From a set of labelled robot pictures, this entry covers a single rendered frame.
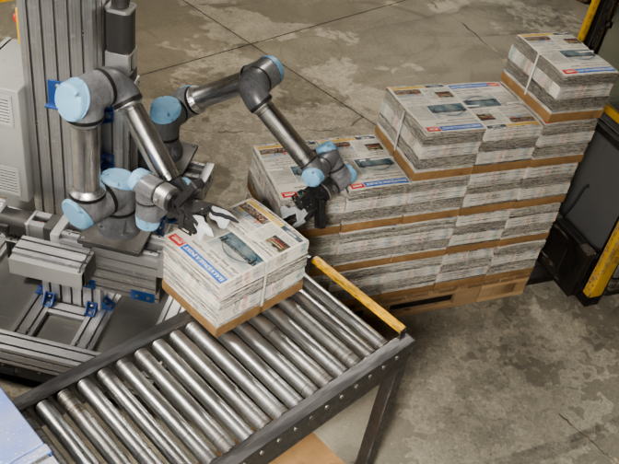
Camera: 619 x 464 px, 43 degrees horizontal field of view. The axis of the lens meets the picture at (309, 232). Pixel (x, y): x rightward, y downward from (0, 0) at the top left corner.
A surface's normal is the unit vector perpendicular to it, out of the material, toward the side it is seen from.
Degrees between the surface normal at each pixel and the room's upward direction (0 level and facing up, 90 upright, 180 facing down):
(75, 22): 90
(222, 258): 2
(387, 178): 1
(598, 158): 90
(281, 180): 0
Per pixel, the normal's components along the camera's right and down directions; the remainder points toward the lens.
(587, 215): -0.92, 0.13
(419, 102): 0.15, -0.76
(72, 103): -0.55, 0.35
